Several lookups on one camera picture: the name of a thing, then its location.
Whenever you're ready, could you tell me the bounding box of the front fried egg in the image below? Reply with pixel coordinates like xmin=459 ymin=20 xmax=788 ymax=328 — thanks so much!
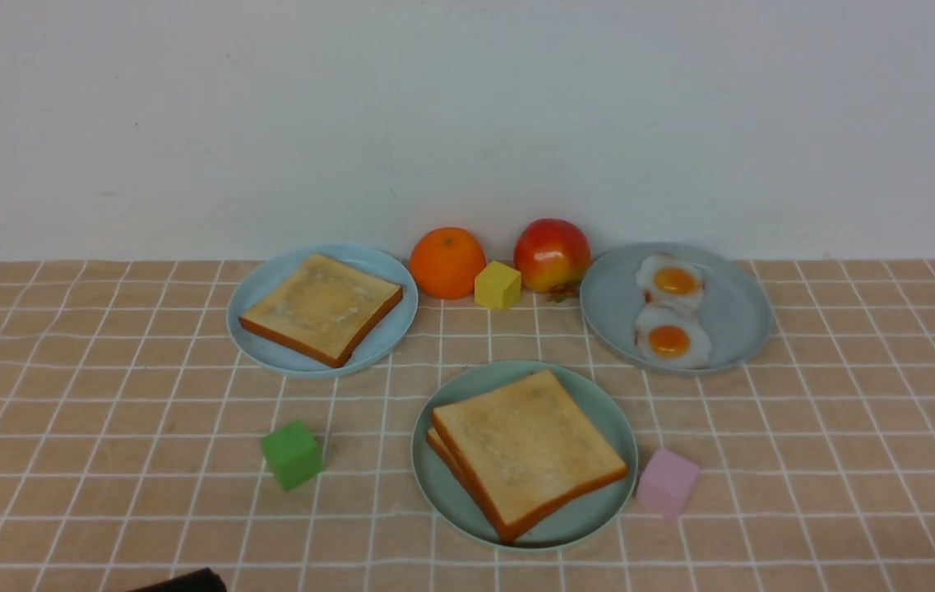
xmin=635 ymin=301 xmax=712 ymax=368

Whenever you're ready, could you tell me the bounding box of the red apple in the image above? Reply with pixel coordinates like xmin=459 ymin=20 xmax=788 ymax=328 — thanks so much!
xmin=513 ymin=218 xmax=592 ymax=301

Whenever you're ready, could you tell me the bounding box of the pink cube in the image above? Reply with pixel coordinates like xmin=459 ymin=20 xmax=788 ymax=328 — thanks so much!
xmin=635 ymin=447 xmax=701 ymax=520

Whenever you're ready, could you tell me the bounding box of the yellow cube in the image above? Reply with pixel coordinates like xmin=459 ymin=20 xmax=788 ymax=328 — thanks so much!
xmin=474 ymin=260 xmax=522 ymax=310

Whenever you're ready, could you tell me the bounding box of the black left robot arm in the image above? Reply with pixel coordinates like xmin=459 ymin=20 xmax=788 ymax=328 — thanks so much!
xmin=135 ymin=568 xmax=227 ymax=592

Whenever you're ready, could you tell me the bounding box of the orange fruit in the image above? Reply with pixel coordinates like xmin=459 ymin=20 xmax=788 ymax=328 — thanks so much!
xmin=410 ymin=226 xmax=488 ymax=300

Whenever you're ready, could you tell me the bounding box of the light blue bread plate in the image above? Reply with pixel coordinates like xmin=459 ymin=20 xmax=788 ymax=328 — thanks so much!
xmin=226 ymin=243 xmax=419 ymax=379

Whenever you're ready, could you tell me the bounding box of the teal center plate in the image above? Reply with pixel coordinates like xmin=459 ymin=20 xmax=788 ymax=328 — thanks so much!
xmin=411 ymin=360 xmax=640 ymax=551

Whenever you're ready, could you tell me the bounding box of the fried egg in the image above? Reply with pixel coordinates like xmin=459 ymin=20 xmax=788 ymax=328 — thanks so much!
xmin=635 ymin=301 xmax=712 ymax=368
xmin=635 ymin=252 xmax=706 ymax=312

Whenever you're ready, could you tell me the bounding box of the rear fried egg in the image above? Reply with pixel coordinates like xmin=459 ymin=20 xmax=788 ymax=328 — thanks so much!
xmin=635 ymin=252 xmax=706 ymax=312

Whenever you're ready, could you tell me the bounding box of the grey-blue egg plate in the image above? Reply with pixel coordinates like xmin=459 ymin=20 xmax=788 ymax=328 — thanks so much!
xmin=580 ymin=241 xmax=773 ymax=377

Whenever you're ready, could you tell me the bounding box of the green cube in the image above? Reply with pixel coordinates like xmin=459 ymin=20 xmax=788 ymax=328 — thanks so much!
xmin=261 ymin=421 xmax=324 ymax=493

